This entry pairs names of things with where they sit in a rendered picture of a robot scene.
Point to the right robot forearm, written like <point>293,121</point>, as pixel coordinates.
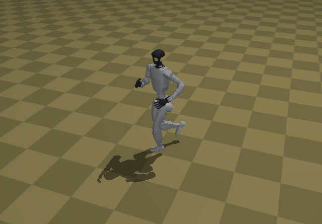
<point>143,83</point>

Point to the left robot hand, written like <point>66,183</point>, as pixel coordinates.
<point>162,102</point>

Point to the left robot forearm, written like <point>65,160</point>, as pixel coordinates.
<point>176,93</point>

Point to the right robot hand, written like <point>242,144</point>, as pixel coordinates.
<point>138,83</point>

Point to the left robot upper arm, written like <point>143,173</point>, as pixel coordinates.
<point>170,75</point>

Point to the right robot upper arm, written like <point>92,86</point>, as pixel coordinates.
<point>147,74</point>

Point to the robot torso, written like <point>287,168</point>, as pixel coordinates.
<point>159,82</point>

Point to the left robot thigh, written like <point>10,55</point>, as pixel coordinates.
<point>161,115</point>

